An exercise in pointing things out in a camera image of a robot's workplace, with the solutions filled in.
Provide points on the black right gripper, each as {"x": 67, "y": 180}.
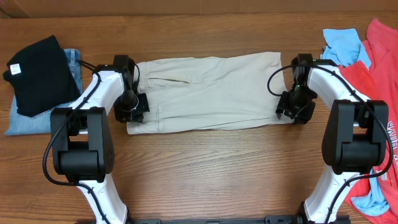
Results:
{"x": 305, "y": 116}

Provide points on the beige cotton shorts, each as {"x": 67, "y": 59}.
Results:
{"x": 210, "y": 93}

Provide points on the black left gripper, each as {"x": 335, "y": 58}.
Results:
{"x": 137, "y": 116}

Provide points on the folded blue jeans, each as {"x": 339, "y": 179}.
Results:
{"x": 40, "y": 124}

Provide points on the red t-shirt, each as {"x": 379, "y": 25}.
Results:
{"x": 378, "y": 82}

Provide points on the black folded garment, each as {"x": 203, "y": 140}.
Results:
{"x": 41, "y": 78}

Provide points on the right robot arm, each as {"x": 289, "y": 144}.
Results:
{"x": 355, "y": 138}

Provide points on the light blue t-shirt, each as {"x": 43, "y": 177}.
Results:
{"x": 345, "y": 48}

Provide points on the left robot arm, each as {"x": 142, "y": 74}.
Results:
{"x": 81, "y": 151}

